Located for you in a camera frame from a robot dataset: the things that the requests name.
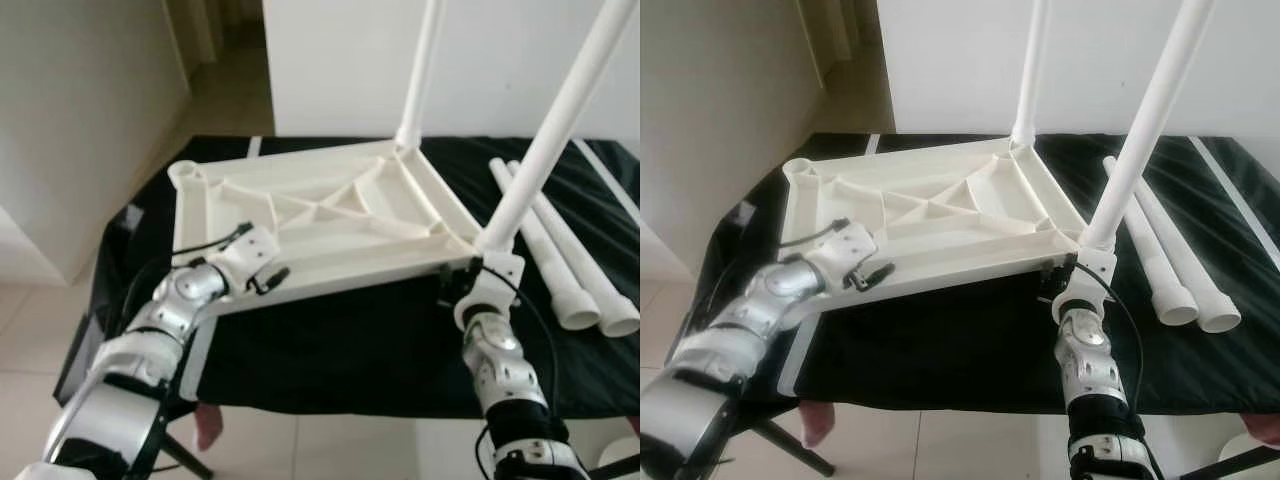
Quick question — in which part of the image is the white plastic table top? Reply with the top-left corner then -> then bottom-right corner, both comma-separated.
780,137 -> 1096,326
168,138 -> 501,321

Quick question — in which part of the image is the white plastic table leg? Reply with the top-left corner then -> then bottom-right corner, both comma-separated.
1080,0 -> 1219,251
506,160 -> 641,338
395,0 -> 448,151
488,158 -> 603,332
1010,0 -> 1053,151
475,0 -> 641,256
1102,155 -> 1200,327
1125,175 -> 1243,334

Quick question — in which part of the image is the white fabric strip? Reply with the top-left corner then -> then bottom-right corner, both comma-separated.
1187,136 -> 1280,244
178,137 -> 263,403
572,138 -> 641,221
775,133 -> 883,401

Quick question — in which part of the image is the black table cloth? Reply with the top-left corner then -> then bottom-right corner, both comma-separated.
55,135 -> 641,421
690,132 -> 1280,416

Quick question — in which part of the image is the pink fabric flap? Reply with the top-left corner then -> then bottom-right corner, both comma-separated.
800,400 -> 837,449
193,403 -> 223,451
1245,410 -> 1280,446

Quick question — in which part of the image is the black metal table leg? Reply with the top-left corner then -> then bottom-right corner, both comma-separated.
750,418 -> 836,477
150,430 -> 213,480
1215,445 -> 1280,479
575,453 -> 641,480

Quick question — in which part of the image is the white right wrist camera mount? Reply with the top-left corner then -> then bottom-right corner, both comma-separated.
1055,248 -> 1119,323
455,250 -> 526,331

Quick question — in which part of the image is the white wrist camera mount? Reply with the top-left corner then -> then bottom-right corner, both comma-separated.
210,225 -> 283,296
810,222 -> 881,291
455,250 -> 526,331
1055,248 -> 1119,323

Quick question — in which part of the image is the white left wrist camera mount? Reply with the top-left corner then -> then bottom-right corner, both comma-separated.
210,225 -> 283,296
810,222 -> 881,291

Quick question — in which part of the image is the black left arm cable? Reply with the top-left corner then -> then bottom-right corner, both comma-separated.
95,222 -> 253,341
780,220 -> 851,251

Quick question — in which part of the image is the beige door frame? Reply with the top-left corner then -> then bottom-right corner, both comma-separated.
800,0 -> 861,61
165,0 -> 236,66

